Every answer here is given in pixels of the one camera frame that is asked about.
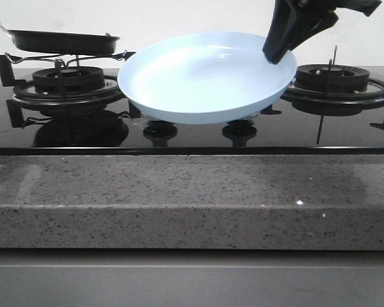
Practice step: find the light blue plate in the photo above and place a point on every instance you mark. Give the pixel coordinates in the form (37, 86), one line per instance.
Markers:
(204, 78)

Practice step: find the right black pan support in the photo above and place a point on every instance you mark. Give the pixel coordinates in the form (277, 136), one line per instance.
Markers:
(301, 113)

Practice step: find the black frying pan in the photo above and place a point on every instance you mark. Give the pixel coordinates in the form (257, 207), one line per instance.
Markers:
(62, 43)

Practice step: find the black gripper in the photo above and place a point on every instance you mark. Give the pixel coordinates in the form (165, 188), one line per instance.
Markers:
(291, 24)

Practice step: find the black gas burner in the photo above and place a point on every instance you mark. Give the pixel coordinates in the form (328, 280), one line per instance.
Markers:
(76, 79)
(338, 79)

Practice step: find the silver stove knob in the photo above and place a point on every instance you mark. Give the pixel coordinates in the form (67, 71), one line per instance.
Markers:
(246, 123)
(151, 119)

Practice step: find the black glass gas cooktop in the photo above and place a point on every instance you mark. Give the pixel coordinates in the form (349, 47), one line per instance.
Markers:
(118, 130)

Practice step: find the left black gas burner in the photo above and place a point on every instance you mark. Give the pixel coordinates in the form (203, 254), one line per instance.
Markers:
(76, 79)

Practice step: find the left silver stove knob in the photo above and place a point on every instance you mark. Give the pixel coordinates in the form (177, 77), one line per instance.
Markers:
(151, 119)

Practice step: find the right silver stove knob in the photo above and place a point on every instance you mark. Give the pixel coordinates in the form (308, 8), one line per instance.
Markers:
(246, 123)

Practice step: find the left black pan support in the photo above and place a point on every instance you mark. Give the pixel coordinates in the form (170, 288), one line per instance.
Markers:
(60, 105)

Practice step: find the black pan support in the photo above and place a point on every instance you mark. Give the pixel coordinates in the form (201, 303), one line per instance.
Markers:
(301, 113)
(60, 105)

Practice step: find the right black gas burner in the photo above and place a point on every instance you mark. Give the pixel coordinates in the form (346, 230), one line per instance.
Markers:
(338, 79)

